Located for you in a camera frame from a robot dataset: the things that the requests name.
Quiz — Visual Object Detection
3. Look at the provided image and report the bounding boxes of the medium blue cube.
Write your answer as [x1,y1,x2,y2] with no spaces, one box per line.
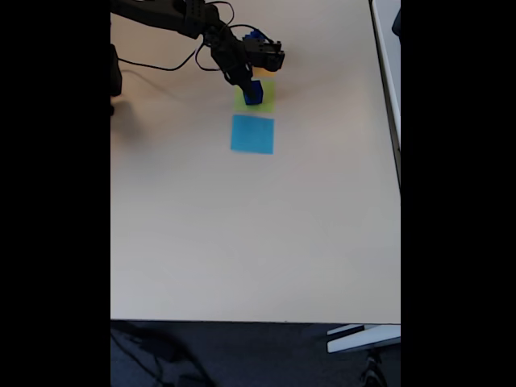
[243,80,264,106]

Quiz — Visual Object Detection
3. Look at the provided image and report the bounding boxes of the green paper square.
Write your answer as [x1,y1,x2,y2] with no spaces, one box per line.
[234,80,277,113]

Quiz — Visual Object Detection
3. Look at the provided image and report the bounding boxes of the light blue paper square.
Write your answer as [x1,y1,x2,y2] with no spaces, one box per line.
[229,114,275,156]

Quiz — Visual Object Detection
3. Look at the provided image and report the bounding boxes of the white neighbouring table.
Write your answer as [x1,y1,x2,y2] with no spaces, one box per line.
[368,0,402,190]

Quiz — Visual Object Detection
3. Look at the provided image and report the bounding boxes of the white table foot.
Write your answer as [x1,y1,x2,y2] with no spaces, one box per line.
[326,324,402,355]

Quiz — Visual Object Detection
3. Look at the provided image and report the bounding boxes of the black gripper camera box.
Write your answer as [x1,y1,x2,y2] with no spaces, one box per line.
[241,36,286,74]

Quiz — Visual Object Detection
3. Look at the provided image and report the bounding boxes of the black floor cable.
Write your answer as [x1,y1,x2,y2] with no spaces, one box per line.
[110,322,210,387]

